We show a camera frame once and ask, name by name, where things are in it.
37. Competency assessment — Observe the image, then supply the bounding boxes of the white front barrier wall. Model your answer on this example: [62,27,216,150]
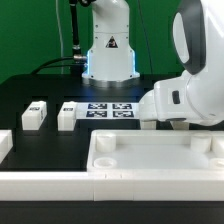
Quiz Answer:
[0,171,224,201]

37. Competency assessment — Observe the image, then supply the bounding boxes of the black cable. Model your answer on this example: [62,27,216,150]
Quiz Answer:
[30,0,88,76]

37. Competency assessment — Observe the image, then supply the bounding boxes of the white desk top tray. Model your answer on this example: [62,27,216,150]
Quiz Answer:
[87,130,224,171]

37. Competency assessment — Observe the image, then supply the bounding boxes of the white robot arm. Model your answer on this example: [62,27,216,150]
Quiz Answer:
[81,0,224,126]

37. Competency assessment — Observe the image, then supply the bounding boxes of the fiducial marker sheet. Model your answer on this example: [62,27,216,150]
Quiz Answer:
[76,102,139,119]

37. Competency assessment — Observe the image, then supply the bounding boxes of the white block left edge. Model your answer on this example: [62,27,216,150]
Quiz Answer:
[0,130,13,164]

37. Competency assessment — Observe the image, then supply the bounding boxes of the white thin cable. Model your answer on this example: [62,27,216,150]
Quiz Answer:
[55,0,65,75]

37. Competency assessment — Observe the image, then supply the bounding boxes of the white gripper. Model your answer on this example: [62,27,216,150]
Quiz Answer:
[138,79,194,130]

